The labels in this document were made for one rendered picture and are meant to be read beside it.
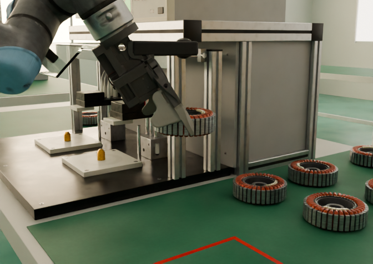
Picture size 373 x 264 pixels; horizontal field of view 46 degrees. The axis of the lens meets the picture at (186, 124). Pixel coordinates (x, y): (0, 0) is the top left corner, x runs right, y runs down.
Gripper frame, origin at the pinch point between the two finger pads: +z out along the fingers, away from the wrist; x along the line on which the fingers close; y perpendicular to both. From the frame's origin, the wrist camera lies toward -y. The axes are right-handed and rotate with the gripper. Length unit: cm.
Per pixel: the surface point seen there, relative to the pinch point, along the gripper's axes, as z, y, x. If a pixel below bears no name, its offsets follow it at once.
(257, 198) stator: 21.3, -4.7, -1.4
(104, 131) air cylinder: 5, 17, -59
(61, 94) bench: 0, 35, -194
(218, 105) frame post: 6.3, -10.5, -19.7
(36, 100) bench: -4, 48, -188
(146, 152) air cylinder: 11.0, 9.3, -34.2
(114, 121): -1.5, 11.6, -29.7
